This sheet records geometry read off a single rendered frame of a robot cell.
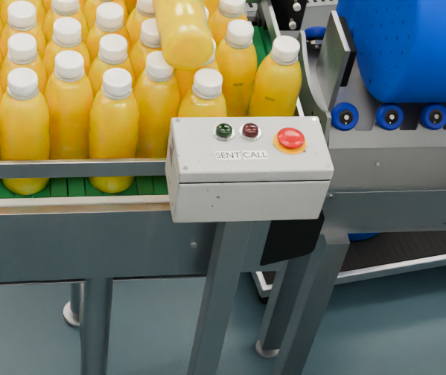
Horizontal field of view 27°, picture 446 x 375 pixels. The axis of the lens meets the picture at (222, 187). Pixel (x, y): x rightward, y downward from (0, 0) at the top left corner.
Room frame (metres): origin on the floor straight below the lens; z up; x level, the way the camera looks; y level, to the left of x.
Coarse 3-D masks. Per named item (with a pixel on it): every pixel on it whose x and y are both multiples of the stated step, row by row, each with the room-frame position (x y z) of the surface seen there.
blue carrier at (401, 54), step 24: (360, 0) 1.30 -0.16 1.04; (384, 0) 1.21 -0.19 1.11; (408, 0) 1.14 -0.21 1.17; (432, 0) 1.12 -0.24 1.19; (360, 24) 1.27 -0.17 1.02; (384, 24) 1.19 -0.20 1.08; (408, 24) 1.12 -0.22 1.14; (432, 24) 1.10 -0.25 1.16; (360, 48) 1.24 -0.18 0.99; (384, 48) 1.16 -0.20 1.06; (408, 48) 1.10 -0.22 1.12; (432, 48) 1.09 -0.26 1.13; (360, 72) 1.22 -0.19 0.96; (384, 72) 1.14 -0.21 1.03; (408, 72) 1.08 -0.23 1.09; (432, 72) 1.09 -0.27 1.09; (384, 96) 1.12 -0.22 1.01; (408, 96) 1.10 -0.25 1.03; (432, 96) 1.11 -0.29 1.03
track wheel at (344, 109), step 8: (344, 104) 1.11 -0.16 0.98; (336, 112) 1.09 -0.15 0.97; (344, 112) 1.10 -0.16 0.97; (352, 112) 1.10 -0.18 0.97; (336, 120) 1.09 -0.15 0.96; (344, 120) 1.09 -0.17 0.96; (352, 120) 1.09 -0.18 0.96; (336, 128) 1.08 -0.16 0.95; (344, 128) 1.08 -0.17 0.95; (352, 128) 1.09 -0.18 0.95
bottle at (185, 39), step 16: (160, 0) 1.05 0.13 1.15; (176, 0) 1.04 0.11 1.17; (192, 0) 1.05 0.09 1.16; (160, 16) 1.02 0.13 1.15; (176, 16) 1.01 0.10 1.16; (192, 16) 1.01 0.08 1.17; (160, 32) 1.00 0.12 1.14; (176, 32) 0.98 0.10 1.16; (192, 32) 0.98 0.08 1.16; (208, 32) 1.00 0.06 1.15; (176, 48) 0.97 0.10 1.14; (192, 48) 0.98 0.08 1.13; (208, 48) 0.98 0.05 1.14; (176, 64) 0.97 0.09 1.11; (192, 64) 0.98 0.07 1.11
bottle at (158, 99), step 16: (144, 80) 0.97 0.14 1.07; (160, 80) 0.97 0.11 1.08; (176, 80) 0.99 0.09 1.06; (144, 96) 0.96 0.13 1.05; (160, 96) 0.96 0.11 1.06; (176, 96) 0.98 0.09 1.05; (144, 112) 0.95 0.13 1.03; (160, 112) 0.95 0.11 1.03; (176, 112) 0.98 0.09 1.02; (144, 128) 0.95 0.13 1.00; (160, 128) 0.96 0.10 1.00; (144, 144) 0.95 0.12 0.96; (160, 144) 0.96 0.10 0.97
